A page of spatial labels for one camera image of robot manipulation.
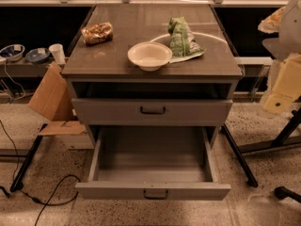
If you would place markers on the black right table leg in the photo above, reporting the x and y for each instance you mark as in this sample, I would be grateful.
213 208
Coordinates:
251 180

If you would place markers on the black table leg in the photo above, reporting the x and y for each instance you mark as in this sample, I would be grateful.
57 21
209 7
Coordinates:
251 180
17 183

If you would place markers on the grey open lower drawer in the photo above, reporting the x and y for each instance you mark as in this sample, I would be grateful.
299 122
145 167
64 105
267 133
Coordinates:
153 163

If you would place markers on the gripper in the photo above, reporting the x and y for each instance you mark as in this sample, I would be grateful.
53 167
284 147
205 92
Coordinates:
292 27

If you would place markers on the blue bowl right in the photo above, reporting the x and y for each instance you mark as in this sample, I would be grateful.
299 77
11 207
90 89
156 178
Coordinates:
38 55

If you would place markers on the brown snack bag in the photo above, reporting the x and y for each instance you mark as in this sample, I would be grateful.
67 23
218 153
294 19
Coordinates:
97 33

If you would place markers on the green jalapeno chip bag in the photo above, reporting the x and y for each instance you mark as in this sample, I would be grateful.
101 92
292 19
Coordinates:
182 41

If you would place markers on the grey drawer cabinet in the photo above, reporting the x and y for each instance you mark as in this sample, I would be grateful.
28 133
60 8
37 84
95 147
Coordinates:
131 80

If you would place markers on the brown cardboard box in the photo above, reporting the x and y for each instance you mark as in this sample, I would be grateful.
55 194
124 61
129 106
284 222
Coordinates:
52 100

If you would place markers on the white paper bowl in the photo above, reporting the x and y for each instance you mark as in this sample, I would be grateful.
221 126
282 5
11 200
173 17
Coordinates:
149 56

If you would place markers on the grey upper closed drawer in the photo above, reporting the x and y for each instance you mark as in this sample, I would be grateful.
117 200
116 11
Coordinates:
152 112

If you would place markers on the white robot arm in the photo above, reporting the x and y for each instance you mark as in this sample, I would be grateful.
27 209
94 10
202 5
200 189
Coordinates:
286 21

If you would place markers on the white paper cup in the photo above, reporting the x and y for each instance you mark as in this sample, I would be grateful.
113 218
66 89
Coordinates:
58 53

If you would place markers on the black left table leg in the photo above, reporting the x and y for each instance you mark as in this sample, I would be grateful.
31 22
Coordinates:
17 183

